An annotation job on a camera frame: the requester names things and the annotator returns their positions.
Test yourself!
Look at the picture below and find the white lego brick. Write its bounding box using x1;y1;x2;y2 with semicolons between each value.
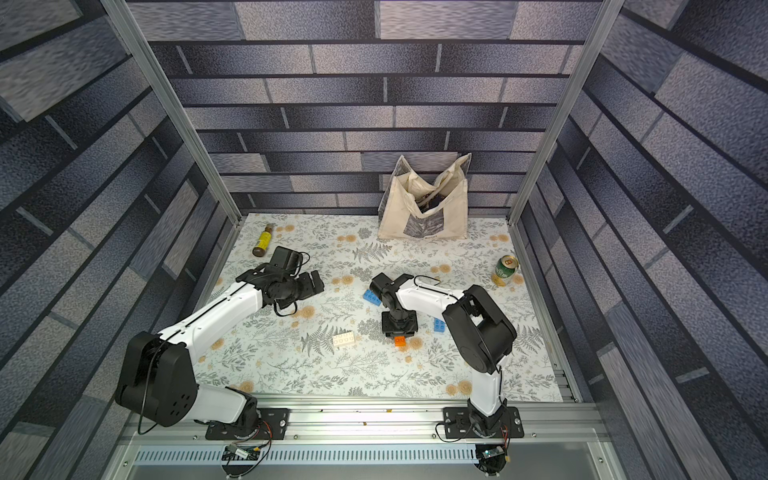
332;331;356;348

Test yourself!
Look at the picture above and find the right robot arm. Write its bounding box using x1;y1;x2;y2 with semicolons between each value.
369;273;517;422

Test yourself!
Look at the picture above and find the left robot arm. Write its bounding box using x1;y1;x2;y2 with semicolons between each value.
115;264;324;438

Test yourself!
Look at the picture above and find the blue lego brick left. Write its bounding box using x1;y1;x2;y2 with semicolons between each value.
363;290;381;306

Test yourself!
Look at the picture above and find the yellow label brown bottle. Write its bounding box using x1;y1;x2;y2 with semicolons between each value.
252;223;275;257

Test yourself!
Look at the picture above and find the beige canvas tote bag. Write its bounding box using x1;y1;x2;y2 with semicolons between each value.
378;154;472;239

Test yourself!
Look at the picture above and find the green beverage can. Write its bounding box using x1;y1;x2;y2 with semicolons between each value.
491;255;519;286

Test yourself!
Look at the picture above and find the right circuit board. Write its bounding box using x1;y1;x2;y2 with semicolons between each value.
475;444;508;477

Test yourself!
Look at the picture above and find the circuit board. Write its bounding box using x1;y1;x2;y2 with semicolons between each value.
221;444;261;463
475;444;508;477

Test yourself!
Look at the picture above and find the left circuit board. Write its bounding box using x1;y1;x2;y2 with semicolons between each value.
221;444;261;463

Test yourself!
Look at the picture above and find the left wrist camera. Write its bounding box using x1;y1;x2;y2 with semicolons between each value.
269;246;304;275

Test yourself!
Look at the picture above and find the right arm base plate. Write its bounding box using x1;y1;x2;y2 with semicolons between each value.
438;405;525;440

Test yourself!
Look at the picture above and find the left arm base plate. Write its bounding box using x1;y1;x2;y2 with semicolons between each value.
205;408;291;441

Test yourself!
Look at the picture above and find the left aluminium frame post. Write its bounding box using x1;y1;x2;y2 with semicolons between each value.
101;0;243;222

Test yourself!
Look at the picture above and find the aluminium frame post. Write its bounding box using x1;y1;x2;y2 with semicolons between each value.
508;0;625;226
101;0;243;222

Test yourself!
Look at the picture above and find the aluminium front rail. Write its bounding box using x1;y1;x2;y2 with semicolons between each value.
104;395;627;479

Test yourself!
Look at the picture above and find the right aluminium frame post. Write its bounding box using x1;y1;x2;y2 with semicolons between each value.
508;0;625;226

